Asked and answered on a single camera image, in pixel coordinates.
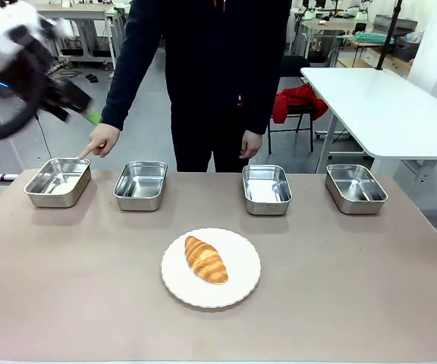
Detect steel rectangular container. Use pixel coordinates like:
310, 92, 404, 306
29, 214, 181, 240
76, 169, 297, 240
325, 163, 389, 215
241, 164, 293, 216
112, 160, 168, 212
23, 157, 92, 209

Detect person right forearm black sleeve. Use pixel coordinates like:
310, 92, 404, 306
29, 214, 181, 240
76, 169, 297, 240
100, 0, 166, 132

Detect black stand pole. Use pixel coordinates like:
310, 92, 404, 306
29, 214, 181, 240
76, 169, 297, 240
375, 0, 402, 71

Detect black plastic crate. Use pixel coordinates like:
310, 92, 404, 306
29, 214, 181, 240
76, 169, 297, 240
392, 36, 420, 61

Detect red cloth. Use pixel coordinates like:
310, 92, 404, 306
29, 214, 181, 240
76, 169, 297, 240
272, 84, 330, 124

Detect white scalloped plate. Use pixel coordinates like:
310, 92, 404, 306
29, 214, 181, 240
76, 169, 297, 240
160, 227, 262, 309

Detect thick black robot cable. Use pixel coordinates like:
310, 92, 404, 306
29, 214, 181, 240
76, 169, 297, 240
0, 49, 47, 144

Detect thin black cable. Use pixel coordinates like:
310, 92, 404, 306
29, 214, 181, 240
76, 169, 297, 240
33, 115, 53, 161

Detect white side table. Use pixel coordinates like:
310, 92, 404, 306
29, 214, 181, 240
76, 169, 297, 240
300, 67, 437, 175

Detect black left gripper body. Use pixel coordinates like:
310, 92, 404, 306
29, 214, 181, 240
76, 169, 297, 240
42, 77, 93, 115

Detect person right hand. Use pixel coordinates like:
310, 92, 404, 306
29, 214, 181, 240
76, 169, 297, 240
77, 123, 122, 160

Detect black folding chair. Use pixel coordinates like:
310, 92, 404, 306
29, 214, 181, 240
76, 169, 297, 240
266, 55, 320, 155

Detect wooden workbench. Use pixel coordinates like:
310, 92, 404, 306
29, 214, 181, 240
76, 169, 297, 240
335, 36, 413, 70

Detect person torso in black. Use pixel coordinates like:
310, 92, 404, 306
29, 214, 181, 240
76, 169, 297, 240
125, 0, 292, 174

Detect person left forearm black sleeve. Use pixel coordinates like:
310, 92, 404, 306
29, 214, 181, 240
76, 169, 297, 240
244, 45, 285, 136

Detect person left hand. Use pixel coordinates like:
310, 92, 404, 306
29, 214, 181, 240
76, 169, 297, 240
239, 129, 263, 160

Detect green patterned tray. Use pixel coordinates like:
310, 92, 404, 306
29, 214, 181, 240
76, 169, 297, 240
354, 31, 388, 43

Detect grey metal workbench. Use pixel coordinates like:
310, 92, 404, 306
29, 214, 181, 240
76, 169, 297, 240
36, 0, 119, 72

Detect golden croissant bread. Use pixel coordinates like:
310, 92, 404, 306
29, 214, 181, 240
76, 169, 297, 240
184, 235, 229, 286

